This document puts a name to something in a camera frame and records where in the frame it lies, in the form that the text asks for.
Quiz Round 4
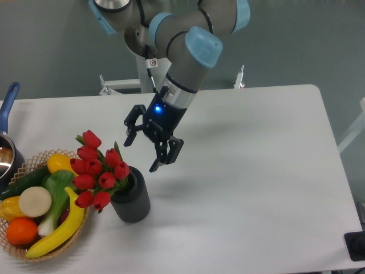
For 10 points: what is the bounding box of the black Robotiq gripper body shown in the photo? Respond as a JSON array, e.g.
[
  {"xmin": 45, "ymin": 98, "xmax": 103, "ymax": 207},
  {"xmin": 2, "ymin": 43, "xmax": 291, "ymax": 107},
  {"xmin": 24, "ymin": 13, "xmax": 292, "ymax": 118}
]
[{"xmin": 143, "ymin": 94, "xmax": 186, "ymax": 146}]

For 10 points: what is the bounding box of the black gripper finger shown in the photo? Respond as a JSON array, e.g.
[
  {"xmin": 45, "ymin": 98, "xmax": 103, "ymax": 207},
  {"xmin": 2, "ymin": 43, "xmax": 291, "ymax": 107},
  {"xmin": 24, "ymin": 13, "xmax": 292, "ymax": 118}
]
[
  {"xmin": 123, "ymin": 104, "xmax": 147, "ymax": 147},
  {"xmin": 149, "ymin": 136, "xmax": 184, "ymax": 172}
]

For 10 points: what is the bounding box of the red tulip bouquet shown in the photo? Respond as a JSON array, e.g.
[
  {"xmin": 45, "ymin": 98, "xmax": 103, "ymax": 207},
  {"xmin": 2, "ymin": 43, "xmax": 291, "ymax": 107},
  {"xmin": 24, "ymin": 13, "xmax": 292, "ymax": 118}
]
[{"xmin": 70, "ymin": 130, "xmax": 132, "ymax": 212}]

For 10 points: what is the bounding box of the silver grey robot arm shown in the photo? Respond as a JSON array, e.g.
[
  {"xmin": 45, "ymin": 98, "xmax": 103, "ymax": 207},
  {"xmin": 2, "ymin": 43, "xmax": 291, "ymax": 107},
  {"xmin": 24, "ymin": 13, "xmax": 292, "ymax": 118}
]
[{"xmin": 89, "ymin": 1, "xmax": 250, "ymax": 172}]

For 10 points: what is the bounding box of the dark grey ribbed vase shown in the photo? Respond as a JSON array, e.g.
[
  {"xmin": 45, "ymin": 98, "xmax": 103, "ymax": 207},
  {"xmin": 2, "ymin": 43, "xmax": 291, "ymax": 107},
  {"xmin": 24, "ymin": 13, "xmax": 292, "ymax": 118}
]
[{"xmin": 111, "ymin": 166, "xmax": 151, "ymax": 223}]

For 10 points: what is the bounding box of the yellow lemon squash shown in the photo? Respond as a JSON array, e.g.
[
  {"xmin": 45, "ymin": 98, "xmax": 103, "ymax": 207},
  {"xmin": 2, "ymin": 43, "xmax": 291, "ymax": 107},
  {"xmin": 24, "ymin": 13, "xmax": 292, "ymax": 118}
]
[{"xmin": 47, "ymin": 153, "xmax": 77, "ymax": 175}]

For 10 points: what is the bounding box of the yellow banana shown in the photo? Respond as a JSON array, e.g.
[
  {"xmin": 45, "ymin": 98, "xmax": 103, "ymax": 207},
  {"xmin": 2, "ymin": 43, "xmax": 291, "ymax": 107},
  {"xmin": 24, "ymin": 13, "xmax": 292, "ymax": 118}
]
[{"xmin": 26, "ymin": 187, "xmax": 85, "ymax": 259}]

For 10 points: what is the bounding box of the green bok choy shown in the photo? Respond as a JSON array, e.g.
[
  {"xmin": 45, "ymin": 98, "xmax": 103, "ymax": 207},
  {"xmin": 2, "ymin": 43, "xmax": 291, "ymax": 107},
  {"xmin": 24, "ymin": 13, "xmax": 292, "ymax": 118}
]
[{"xmin": 38, "ymin": 170, "xmax": 76, "ymax": 237}]

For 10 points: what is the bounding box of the woven wicker basket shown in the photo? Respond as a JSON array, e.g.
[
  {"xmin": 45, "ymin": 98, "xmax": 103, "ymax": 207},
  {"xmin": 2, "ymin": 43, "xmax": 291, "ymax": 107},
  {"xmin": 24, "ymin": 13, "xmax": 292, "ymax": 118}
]
[{"xmin": 1, "ymin": 148, "xmax": 90, "ymax": 263}]

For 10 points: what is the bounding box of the red fruit in basket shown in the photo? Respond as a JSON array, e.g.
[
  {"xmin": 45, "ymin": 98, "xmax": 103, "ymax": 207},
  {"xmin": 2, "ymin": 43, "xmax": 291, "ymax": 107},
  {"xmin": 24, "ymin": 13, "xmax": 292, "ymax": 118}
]
[{"xmin": 59, "ymin": 206, "xmax": 70, "ymax": 225}]

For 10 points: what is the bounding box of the dark green cucumber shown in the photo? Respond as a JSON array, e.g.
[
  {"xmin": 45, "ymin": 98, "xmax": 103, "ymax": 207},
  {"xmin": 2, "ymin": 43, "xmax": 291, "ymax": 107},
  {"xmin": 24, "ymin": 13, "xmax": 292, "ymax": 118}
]
[{"xmin": 1, "ymin": 166, "xmax": 50, "ymax": 200}]

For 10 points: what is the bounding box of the beige round disc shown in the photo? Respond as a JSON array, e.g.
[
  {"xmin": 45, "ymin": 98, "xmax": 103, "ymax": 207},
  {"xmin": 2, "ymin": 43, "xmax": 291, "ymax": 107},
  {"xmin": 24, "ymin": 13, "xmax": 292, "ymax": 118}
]
[{"xmin": 18, "ymin": 187, "xmax": 52, "ymax": 217}]

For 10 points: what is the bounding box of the orange fruit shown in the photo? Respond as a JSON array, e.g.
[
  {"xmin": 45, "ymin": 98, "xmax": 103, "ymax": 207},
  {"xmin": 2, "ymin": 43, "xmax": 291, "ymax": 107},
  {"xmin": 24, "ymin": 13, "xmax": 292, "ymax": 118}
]
[{"xmin": 6, "ymin": 217, "xmax": 38, "ymax": 245}]

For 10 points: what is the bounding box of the yellow bell pepper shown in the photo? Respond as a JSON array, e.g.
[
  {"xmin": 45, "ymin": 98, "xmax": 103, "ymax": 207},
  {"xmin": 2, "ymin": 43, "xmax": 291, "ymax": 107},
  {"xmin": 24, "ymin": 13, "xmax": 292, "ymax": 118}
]
[{"xmin": 1, "ymin": 196, "xmax": 26, "ymax": 221}]

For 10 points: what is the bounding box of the black device at edge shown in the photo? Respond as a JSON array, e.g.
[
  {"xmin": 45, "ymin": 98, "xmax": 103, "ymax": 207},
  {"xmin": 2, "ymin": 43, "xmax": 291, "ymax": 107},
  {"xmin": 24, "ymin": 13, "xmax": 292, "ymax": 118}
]
[{"xmin": 344, "ymin": 231, "xmax": 364, "ymax": 261}]

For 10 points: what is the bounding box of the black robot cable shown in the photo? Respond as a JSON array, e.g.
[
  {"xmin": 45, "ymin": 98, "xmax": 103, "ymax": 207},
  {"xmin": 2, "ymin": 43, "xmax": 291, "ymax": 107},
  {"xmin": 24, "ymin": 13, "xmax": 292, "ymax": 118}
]
[{"xmin": 144, "ymin": 45, "xmax": 159, "ymax": 94}]

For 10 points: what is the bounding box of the blue handled saucepan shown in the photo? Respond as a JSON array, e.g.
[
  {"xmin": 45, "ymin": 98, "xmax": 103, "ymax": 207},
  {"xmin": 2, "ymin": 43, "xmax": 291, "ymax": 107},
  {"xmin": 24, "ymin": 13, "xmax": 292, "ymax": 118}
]
[{"xmin": 1, "ymin": 82, "xmax": 25, "ymax": 192}]

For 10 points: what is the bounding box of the white frame at right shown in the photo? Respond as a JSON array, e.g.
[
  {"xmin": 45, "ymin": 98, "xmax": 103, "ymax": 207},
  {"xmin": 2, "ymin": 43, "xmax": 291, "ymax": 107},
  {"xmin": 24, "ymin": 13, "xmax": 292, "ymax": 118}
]
[{"xmin": 337, "ymin": 98, "xmax": 364, "ymax": 154}]

